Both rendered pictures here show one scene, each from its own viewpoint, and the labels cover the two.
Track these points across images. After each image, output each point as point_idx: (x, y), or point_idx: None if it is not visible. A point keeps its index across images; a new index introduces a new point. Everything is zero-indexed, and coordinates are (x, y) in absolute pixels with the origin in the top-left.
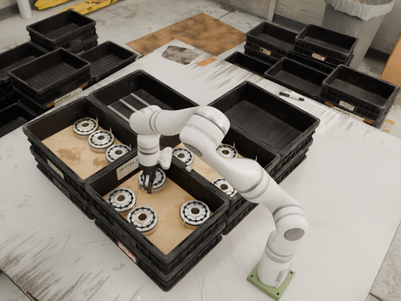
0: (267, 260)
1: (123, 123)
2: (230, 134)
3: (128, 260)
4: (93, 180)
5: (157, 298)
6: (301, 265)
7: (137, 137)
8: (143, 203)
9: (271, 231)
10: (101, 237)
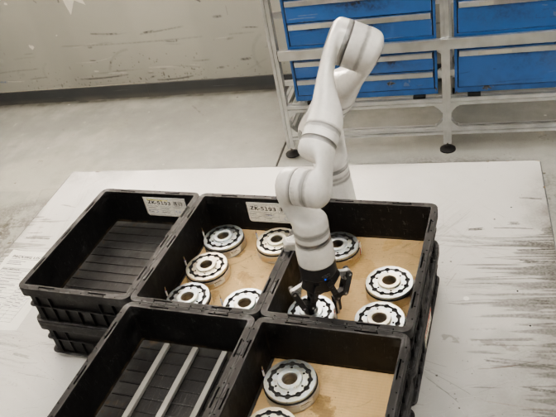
0: (349, 184)
1: (234, 374)
2: (170, 263)
3: (433, 334)
4: (390, 326)
5: (451, 284)
6: None
7: (319, 224)
8: (358, 309)
9: None
10: (428, 385)
